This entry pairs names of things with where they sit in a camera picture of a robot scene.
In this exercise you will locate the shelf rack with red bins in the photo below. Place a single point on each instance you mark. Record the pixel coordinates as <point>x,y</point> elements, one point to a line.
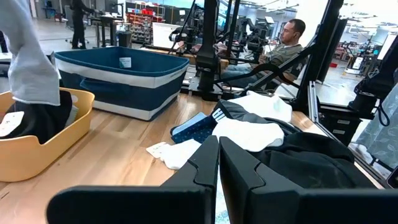
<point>143,21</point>

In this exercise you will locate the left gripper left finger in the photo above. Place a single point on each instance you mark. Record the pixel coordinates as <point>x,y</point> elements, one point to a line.
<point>140,202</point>

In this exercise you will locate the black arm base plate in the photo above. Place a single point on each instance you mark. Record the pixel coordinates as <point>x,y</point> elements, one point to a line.
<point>192,88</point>

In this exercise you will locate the black Puma shorts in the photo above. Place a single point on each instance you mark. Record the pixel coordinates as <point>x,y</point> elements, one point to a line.
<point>311,161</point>

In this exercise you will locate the blue fabric storage bin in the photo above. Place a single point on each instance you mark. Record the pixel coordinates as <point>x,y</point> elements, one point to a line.
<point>130,93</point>

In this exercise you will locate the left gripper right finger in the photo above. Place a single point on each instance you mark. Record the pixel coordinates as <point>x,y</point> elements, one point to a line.
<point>280,205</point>

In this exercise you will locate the yellow-orange plastic basket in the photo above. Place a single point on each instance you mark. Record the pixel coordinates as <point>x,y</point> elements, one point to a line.
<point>46,155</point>

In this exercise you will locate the white panel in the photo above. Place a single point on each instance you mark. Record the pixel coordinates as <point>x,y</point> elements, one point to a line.
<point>163,34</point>

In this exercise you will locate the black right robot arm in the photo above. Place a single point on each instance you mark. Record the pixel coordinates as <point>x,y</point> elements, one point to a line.
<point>206,46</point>

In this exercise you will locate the large white cloth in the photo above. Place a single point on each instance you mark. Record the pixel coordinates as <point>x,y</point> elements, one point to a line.
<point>248,133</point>

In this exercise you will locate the navy dotted cloth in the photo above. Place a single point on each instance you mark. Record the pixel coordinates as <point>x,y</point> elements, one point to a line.
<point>196,132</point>

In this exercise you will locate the small grey cloth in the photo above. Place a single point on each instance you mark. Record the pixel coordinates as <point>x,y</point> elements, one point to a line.
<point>72,115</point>

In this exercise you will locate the light grey cloth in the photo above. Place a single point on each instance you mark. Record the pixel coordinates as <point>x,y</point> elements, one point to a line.
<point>28,62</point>

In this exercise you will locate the black waste bin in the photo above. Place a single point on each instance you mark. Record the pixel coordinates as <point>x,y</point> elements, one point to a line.
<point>125,39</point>

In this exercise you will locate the light blue patterned cloth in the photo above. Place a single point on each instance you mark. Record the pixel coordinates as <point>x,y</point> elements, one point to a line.
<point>222,214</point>

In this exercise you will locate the black background desk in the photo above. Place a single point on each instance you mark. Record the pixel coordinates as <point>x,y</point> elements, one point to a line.
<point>105,21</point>

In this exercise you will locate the black background robot rig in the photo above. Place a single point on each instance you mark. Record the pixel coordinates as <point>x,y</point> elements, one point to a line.
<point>258,37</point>

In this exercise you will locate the black equipment box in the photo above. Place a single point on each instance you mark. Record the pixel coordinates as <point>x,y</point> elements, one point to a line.
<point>339,124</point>

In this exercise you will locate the person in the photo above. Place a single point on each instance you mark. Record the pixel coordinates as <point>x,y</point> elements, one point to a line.
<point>77,25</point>
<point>379,140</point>
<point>280,53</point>

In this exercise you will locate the black aluminium frame rail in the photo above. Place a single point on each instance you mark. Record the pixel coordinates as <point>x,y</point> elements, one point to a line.
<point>323,46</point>

